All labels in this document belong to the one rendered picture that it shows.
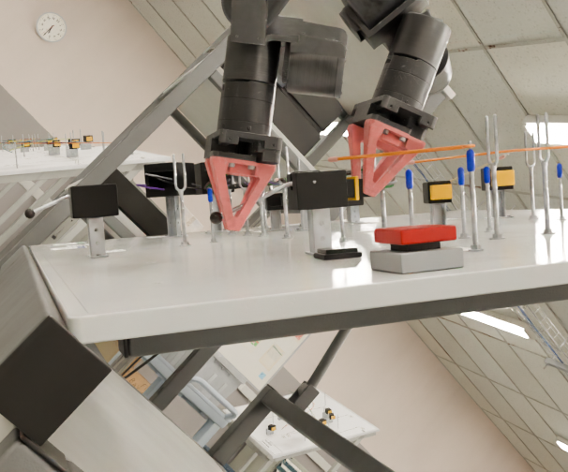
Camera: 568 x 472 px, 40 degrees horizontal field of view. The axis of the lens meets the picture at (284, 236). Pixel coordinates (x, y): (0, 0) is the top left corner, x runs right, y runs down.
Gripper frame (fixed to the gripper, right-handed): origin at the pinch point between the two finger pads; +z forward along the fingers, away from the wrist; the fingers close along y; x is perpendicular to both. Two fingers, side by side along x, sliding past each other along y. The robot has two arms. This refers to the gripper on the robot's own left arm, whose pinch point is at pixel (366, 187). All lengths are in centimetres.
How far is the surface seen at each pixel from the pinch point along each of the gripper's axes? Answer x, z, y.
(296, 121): -13, -23, 106
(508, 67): -159, -135, 315
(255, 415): -23, 45, 86
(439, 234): 1.3, 4.6, -25.0
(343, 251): 2.5, 7.8, -7.7
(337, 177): 4.0, 0.4, -1.9
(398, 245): 3.3, 6.4, -22.8
